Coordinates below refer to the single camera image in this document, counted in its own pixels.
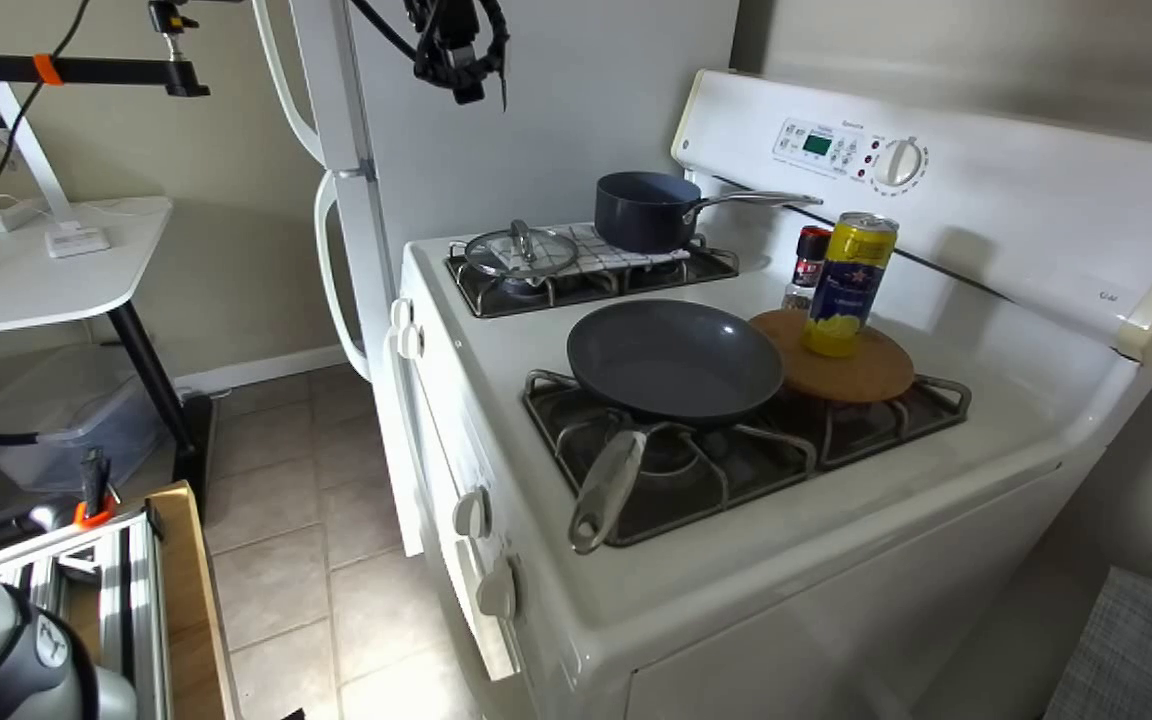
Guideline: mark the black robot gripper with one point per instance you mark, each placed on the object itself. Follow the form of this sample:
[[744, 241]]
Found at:
[[463, 45]]

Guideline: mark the glass pot lid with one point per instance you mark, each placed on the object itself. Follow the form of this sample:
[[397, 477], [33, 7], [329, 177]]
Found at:
[[521, 252]]

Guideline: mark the dark blue saucepan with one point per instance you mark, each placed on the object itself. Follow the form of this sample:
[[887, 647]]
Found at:
[[659, 215]]

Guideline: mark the white refrigerator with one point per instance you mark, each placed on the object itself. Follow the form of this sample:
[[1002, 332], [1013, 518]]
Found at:
[[588, 86]]

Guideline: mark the patterned dish towel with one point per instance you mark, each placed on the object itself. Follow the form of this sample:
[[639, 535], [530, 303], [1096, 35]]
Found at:
[[599, 252]]

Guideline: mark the rear black burner grate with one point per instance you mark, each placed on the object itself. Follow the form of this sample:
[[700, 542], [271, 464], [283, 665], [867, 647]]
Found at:
[[505, 299]]

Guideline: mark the black burner grate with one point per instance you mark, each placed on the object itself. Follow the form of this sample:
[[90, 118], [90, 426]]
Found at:
[[505, 299], [704, 470]]

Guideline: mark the grey frying pan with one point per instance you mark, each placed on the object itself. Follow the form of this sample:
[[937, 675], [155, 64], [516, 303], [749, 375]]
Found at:
[[668, 360]]

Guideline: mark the small red spice jar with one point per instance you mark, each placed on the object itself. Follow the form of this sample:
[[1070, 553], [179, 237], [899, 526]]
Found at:
[[810, 263]]

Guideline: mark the yellow blue canister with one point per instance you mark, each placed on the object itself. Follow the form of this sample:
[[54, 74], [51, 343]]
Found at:
[[848, 280]]

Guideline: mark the white side table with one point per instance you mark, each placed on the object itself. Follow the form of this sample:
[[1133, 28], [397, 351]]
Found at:
[[42, 295]]

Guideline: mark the front black burner grate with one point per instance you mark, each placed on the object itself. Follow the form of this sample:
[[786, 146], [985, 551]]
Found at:
[[704, 470]]

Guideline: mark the white gas stove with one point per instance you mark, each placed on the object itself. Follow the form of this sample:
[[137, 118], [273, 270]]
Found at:
[[1020, 270]]

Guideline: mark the clear plastic storage bin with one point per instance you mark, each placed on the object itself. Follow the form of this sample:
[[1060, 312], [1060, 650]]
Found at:
[[71, 404]]

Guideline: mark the round wooden trivet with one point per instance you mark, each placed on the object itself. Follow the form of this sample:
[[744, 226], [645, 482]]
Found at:
[[881, 371]]

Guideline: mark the orange black clamp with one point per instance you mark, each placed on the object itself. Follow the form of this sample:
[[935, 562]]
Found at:
[[97, 501]]

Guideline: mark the wooden metal cart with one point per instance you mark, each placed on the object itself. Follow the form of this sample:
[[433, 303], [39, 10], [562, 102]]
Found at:
[[137, 595]]

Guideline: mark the grey checkered cloth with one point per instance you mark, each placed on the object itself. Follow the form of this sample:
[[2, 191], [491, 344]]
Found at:
[[1108, 669]]

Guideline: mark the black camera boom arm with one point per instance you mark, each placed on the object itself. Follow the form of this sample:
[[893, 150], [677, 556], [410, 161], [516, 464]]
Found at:
[[179, 76]]

